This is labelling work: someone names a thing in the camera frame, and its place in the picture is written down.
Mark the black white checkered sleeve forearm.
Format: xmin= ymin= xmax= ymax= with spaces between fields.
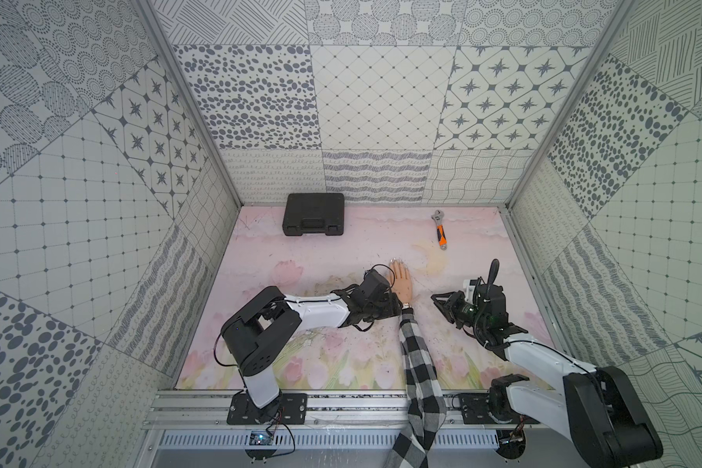
xmin=383 ymin=307 xmax=448 ymax=467

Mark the left green circuit board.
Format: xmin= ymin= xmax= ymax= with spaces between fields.
xmin=245 ymin=431 xmax=277 ymax=461

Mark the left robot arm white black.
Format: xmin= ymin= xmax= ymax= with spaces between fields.
xmin=217 ymin=264 xmax=403 ymax=411

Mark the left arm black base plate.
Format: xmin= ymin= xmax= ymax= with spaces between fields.
xmin=227 ymin=391 xmax=308 ymax=425

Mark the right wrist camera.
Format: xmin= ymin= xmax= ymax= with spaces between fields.
xmin=463 ymin=277 xmax=484 ymax=303

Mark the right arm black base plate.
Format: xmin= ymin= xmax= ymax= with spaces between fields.
xmin=452 ymin=392 xmax=538 ymax=425

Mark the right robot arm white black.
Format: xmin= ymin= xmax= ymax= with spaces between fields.
xmin=431 ymin=279 xmax=664 ymax=467

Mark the black plastic tool case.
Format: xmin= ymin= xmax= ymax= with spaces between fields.
xmin=282 ymin=193 xmax=345 ymax=236

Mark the mannequin hand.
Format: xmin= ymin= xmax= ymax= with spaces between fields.
xmin=389 ymin=259 xmax=413 ymax=304

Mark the orange handled adjustable wrench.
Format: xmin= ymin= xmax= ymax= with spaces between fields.
xmin=432 ymin=210 xmax=448 ymax=251

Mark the right round circuit board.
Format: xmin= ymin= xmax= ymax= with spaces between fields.
xmin=495 ymin=430 xmax=527 ymax=460

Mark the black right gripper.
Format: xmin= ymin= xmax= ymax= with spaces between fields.
xmin=431 ymin=291 xmax=488 ymax=332

